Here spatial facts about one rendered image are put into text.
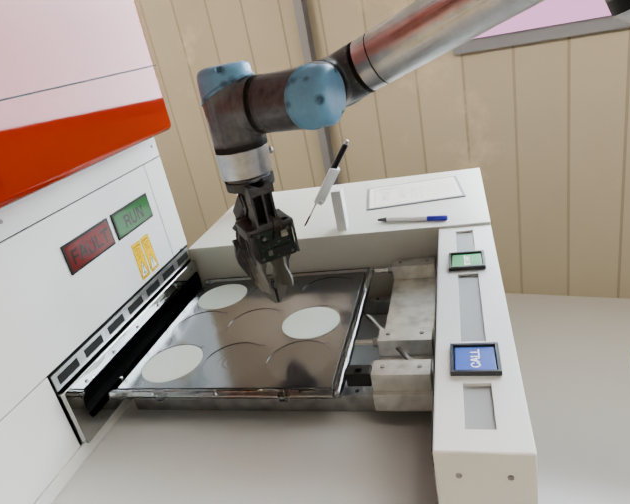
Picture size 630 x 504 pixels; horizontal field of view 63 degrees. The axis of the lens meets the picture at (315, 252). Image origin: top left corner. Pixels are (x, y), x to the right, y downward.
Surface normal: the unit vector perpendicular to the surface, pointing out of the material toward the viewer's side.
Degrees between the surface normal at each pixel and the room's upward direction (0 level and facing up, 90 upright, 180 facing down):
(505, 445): 0
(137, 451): 0
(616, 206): 90
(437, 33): 109
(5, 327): 90
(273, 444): 0
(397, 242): 90
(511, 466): 90
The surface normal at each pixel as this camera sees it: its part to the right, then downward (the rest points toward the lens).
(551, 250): -0.42, 0.44
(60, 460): 0.96, -0.08
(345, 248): -0.22, 0.43
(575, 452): -0.19, -0.90
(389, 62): -0.24, 0.72
